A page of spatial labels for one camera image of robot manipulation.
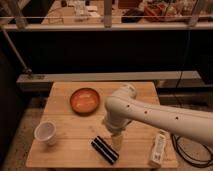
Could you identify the beige wooden gripper tip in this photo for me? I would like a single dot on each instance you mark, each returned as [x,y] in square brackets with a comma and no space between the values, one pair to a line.
[117,140]

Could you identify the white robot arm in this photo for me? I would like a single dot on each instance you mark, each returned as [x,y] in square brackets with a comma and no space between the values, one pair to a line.
[122,107]

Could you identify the black striped rectangular block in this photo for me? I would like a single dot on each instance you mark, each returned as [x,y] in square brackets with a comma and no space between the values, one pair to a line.
[106,151]

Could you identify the white bottle with label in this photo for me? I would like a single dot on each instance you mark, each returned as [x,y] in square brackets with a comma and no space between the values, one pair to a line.
[158,148]

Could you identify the wooden table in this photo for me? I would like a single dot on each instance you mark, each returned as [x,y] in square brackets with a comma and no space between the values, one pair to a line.
[74,134]

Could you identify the orange round bowl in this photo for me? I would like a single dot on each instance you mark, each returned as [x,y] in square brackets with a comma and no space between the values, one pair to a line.
[84,101]

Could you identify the white plastic cup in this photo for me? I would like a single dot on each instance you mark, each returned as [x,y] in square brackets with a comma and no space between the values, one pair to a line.
[45,132]

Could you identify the metal diagonal pole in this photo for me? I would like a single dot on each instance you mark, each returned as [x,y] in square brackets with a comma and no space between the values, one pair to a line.
[26,69]

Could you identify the cluttered background shelf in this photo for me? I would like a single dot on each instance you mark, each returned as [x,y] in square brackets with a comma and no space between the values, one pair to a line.
[105,15]

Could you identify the grey metal rail beam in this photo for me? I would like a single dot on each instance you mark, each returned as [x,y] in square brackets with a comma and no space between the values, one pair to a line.
[167,79]

